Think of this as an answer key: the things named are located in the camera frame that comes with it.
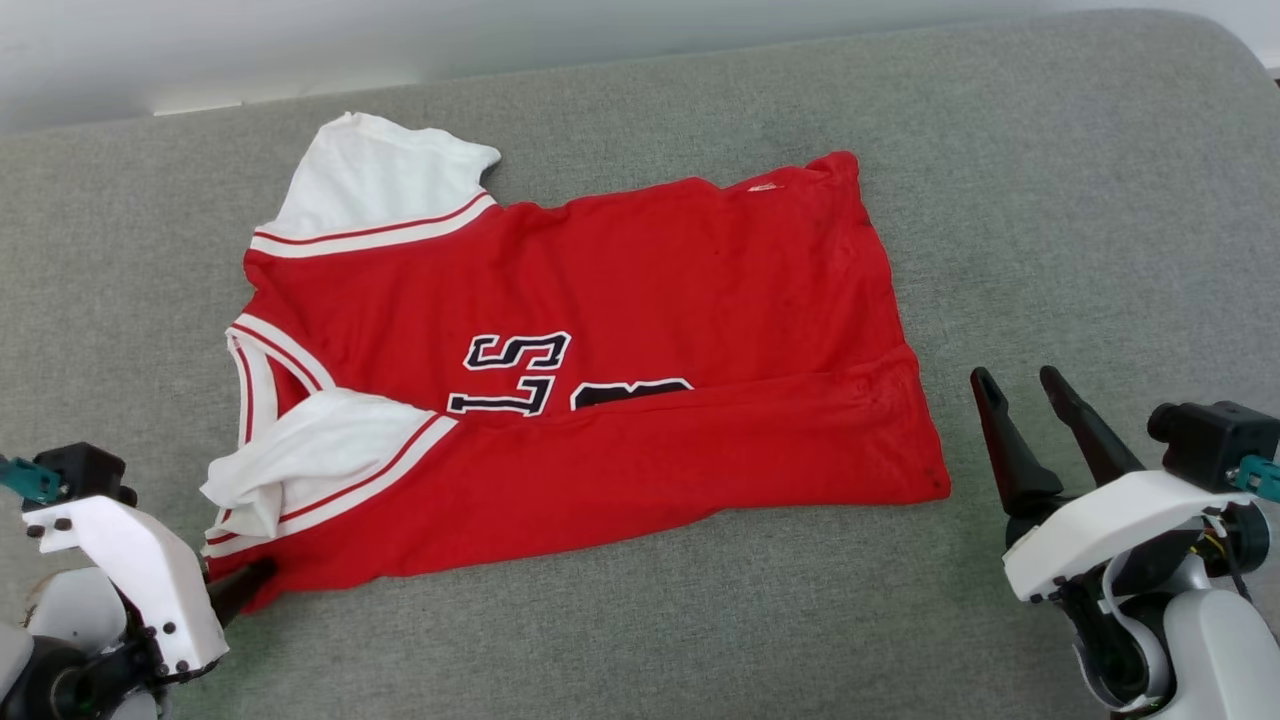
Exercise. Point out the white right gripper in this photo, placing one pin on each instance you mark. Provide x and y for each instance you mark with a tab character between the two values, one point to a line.
1100	520

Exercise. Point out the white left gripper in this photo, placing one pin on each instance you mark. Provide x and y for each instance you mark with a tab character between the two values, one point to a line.
150	580

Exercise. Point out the red and white jersey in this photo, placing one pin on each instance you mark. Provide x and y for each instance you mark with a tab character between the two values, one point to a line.
650	280

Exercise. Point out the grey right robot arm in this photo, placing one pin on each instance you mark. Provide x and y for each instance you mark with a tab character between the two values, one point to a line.
1215	650

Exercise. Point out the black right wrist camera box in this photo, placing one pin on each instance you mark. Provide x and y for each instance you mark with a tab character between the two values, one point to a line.
1210	440

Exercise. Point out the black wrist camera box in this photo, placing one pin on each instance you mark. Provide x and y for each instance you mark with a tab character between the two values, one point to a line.
85	470
1210	440

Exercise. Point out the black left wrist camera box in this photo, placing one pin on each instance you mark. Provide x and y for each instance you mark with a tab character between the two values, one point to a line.
85	470

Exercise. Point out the teal right camera connector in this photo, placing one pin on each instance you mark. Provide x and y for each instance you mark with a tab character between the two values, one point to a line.
1262	478

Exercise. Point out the teal camera connector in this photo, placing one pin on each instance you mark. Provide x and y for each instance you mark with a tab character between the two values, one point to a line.
1262	478
30	480

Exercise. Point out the teal left camera connector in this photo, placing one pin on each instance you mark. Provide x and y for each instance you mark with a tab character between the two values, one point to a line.
30	480

